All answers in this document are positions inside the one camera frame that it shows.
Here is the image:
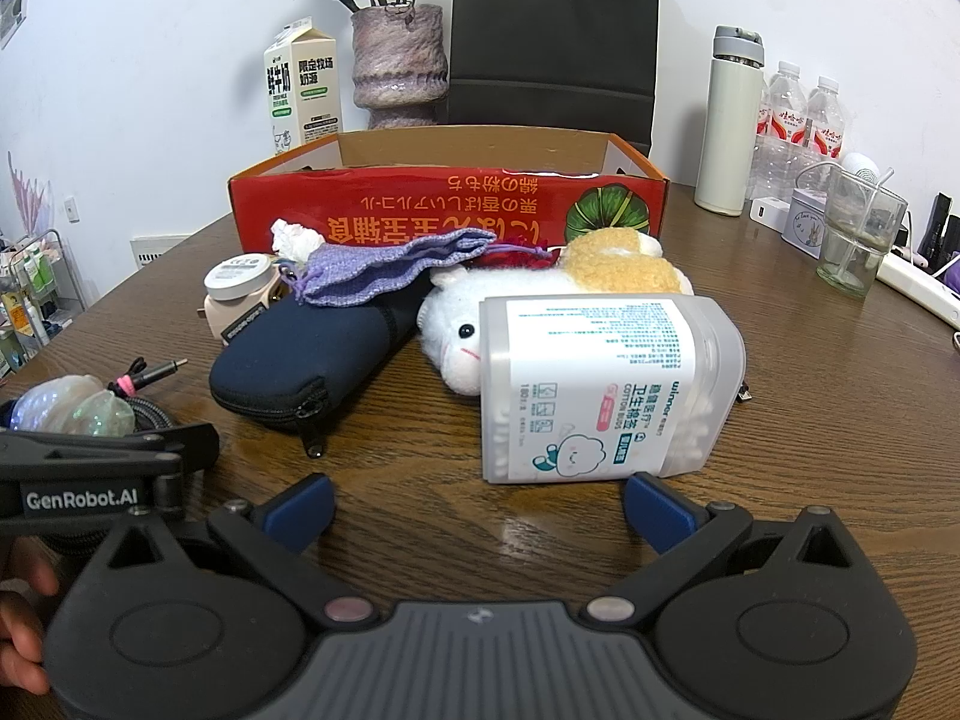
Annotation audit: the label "brown wooden desktop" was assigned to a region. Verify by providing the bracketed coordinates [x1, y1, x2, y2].
[0, 184, 960, 720]

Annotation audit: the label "white power strip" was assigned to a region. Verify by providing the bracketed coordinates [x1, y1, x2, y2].
[876, 251, 960, 327]

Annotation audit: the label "purple ceramic vase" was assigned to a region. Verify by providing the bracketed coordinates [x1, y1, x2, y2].
[351, 4, 449, 132]

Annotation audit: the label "cotton swab box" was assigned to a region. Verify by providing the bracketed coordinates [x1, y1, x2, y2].
[478, 294, 747, 485]

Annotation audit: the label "white rabbit print tin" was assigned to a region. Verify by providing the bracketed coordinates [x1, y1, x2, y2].
[781, 187, 830, 262]

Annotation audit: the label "person's left hand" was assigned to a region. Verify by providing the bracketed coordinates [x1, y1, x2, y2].
[0, 538, 61, 695]

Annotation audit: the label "red artificial flower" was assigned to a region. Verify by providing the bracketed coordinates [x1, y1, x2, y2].
[474, 236, 571, 271]

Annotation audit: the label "clear glass cup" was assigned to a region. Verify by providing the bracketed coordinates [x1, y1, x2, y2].
[816, 165, 907, 299]

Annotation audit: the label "red cardboard box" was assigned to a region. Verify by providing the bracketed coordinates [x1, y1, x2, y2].
[227, 129, 671, 256]

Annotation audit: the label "black upright objects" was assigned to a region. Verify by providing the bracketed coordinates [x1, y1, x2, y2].
[916, 193, 960, 267]

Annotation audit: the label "navy zip pouch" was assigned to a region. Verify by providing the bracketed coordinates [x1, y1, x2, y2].
[208, 285, 428, 458]

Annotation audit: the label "white round gadget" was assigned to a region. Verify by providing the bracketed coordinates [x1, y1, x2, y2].
[840, 152, 886, 185]

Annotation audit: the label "wire shelf rack with bottles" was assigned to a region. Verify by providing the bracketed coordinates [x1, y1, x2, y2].
[0, 229, 87, 383]

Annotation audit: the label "black cable pink band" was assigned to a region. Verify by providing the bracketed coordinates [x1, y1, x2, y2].
[105, 356, 185, 436]

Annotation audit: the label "white and tan plush toy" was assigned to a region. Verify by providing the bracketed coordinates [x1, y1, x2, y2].
[418, 229, 695, 396]

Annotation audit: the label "crumpled white tissue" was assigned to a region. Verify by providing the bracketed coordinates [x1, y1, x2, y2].
[270, 219, 327, 265]

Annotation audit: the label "white thermos bottle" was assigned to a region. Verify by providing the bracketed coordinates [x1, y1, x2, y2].
[694, 25, 766, 212]

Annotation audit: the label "beige jar white lid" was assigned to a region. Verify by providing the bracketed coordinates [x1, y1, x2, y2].
[202, 253, 290, 341]

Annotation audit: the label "white wall vent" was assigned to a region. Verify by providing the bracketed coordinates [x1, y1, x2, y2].
[131, 235, 185, 269]

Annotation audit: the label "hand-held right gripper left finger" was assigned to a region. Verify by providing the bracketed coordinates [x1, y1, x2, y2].
[90, 472, 383, 628]

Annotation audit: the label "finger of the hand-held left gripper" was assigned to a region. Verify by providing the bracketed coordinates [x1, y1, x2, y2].
[0, 422, 223, 492]

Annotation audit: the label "white milk carton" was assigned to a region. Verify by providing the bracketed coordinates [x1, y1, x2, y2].
[262, 17, 346, 158]

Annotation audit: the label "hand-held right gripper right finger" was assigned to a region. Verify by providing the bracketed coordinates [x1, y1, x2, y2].
[581, 471, 857, 627]

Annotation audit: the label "clear water bottle red label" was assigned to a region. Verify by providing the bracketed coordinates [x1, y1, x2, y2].
[750, 60, 809, 200]
[802, 75, 848, 166]

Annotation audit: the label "purple knit pouch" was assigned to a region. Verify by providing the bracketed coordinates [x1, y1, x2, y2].
[296, 231, 497, 308]

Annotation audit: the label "black paper bag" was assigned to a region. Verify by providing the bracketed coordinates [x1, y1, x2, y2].
[448, 0, 662, 158]

